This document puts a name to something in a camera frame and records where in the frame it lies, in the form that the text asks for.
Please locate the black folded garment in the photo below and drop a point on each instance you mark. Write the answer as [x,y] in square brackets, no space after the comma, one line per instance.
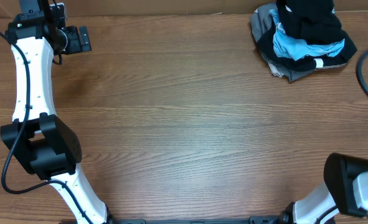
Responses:
[265,45]

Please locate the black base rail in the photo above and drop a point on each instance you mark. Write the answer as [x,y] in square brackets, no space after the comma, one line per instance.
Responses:
[252,220]

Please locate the black t-shirt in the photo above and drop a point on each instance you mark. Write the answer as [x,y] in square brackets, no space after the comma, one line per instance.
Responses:
[312,20]

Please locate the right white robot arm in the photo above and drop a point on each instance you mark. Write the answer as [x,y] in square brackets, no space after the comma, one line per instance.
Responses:
[344,191]

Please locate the light blue printed t-shirt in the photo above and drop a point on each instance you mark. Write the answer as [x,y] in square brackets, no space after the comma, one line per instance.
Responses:
[285,46]

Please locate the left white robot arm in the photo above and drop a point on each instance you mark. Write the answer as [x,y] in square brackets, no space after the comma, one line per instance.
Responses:
[40,141]

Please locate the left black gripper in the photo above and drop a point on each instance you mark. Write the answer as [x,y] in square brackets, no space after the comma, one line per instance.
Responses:
[76,45]

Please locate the grey folded garment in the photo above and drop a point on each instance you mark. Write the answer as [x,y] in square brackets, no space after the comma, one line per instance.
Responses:
[260,22]

